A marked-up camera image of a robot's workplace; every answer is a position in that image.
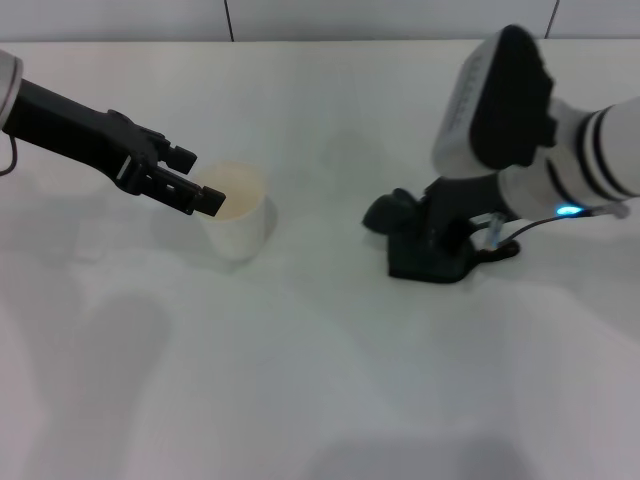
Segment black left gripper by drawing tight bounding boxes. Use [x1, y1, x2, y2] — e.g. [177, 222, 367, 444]
[1, 78, 227, 218]

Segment dark blue rag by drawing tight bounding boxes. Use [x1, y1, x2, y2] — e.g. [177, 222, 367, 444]
[361, 187, 524, 286]

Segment white paper cup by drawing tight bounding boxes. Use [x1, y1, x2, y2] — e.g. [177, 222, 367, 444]
[192, 159, 278, 262]

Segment left arm cable with plug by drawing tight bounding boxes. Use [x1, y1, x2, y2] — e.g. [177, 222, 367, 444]
[0, 131, 19, 177]

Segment arm cable with plug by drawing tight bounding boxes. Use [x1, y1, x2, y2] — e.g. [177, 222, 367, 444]
[0, 131, 19, 177]
[469, 201, 629, 252]

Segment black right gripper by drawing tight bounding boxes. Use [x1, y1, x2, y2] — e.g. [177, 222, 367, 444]
[422, 171, 507, 251]

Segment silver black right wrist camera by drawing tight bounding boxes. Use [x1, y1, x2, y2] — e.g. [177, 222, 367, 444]
[431, 24, 559, 179]

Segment right arm cable with plug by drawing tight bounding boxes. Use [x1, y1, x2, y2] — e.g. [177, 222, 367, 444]
[469, 201, 629, 252]

